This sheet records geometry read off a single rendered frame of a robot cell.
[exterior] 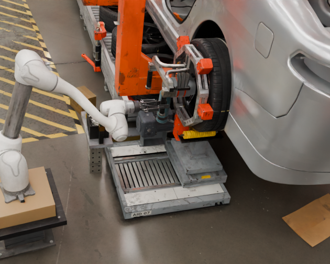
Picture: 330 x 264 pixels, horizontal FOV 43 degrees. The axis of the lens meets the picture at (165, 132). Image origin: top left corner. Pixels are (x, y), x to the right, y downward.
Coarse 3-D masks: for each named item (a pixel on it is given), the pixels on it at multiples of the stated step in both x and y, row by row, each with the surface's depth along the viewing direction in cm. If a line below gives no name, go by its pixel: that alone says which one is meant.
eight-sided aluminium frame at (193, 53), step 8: (184, 48) 284; (192, 48) 282; (176, 56) 301; (184, 56) 299; (192, 56) 272; (200, 56) 273; (200, 80) 267; (200, 88) 266; (200, 96) 267; (176, 104) 313; (176, 112) 313; (184, 112) 308; (184, 120) 299; (192, 120) 282; (200, 120) 279
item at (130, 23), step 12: (120, 0) 294; (132, 0) 288; (144, 0) 290; (120, 12) 297; (132, 12) 293; (144, 12) 296; (120, 24) 301; (132, 24) 299; (120, 36) 304; (132, 36) 304; (120, 48) 308; (132, 48) 310; (120, 60) 314; (132, 60) 317; (120, 72) 320; (132, 72) 322; (120, 84) 326; (132, 84) 329
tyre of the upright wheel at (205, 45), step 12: (204, 48) 273; (216, 48) 273; (216, 60) 267; (228, 60) 269; (216, 72) 264; (228, 72) 266; (216, 84) 264; (228, 84) 267; (216, 96) 265; (228, 96) 268; (216, 108) 269; (228, 108) 272; (204, 120) 284; (216, 120) 277
